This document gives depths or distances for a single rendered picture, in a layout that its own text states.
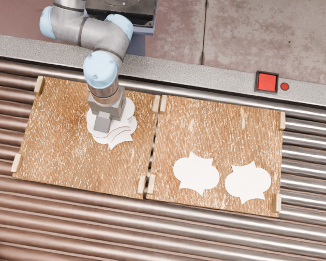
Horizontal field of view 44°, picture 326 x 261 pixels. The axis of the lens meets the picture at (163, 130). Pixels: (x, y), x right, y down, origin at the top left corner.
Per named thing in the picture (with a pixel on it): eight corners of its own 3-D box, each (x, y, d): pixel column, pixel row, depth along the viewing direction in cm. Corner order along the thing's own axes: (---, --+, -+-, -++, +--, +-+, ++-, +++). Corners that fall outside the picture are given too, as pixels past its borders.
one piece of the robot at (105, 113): (76, 112, 102) (86, 132, 117) (110, 121, 101) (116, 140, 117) (91, 71, 105) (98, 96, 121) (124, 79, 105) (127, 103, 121)
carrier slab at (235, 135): (162, 96, 137) (162, 94, 135) (282, 113, 136) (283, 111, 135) (146, 199, 126) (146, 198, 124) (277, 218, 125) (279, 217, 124)
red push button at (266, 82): (257, 74, 141) (258, 72, 140) (275, 77, 141) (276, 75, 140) (256, 90, 139) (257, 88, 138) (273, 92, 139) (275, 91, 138)
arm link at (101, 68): (121, 51, 93) (109, 84, 90) (124, 73, 103) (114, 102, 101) (88, 42, 93) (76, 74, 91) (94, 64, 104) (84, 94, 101)
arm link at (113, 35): (91, 4, 98) (76, 42, 95) (135, 16, 98) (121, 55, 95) (95, 22, 106) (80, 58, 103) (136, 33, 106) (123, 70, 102)
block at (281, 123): (278, 114, 135) (280, 111, 132) (283, 115, 135) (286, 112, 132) (277, 130, 133) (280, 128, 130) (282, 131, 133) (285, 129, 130)
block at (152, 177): (150, 175, 127) (150, 173, 124) (156, 176, 127) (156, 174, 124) (147, 194, 125) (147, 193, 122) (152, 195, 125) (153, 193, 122)
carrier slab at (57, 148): (42, 77, 138) (40, 75, 136) (161, 97, 137) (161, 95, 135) (13, 177, 127) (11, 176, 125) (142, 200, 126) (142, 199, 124)
